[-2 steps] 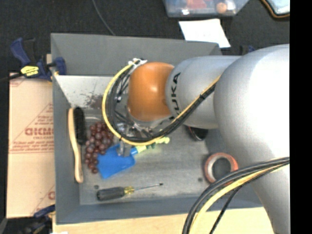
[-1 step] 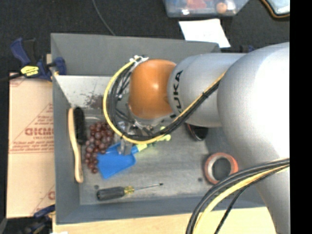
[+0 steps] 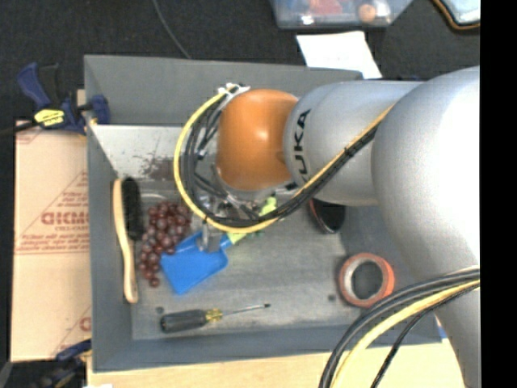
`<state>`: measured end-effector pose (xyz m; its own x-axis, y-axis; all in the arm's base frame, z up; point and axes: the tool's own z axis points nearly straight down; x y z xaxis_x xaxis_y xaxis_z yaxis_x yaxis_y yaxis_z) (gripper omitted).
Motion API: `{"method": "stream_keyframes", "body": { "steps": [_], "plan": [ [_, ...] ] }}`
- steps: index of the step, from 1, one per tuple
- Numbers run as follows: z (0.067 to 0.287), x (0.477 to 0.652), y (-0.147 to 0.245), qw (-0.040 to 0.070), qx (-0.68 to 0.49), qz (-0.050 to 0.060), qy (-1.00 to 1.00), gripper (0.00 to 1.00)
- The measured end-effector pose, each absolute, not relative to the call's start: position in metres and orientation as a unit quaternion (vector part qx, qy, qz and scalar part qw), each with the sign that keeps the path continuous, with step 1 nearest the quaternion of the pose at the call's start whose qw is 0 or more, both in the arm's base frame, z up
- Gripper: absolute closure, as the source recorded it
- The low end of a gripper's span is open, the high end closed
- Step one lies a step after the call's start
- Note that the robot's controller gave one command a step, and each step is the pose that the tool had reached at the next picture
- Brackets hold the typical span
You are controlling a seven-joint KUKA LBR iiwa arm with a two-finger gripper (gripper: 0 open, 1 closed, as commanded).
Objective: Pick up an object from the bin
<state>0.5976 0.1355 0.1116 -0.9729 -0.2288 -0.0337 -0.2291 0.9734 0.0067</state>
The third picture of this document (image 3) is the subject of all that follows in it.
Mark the black and yellow screwdriver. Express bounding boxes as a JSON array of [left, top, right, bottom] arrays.
[[159, 302, 271, 334]]

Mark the grey metal bin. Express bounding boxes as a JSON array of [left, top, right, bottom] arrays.
[[83, 54, 446, 373]]

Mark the brown cardboard board red print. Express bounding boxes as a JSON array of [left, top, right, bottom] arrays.
[[10, 119, 92, 363]]

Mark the wooden brush with black bristles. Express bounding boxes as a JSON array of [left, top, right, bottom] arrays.
[[112, 175, 145, 305]]

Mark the red-brown toy grape bunch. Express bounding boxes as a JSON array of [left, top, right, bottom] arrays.
[[137, 200, 193, 289]]

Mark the orange tape roll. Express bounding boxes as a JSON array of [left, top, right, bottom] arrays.
[[338, 252, 397, 309]]

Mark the blue plastic dustpan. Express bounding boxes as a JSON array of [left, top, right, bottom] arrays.
[[159, 228, 232, 297]]

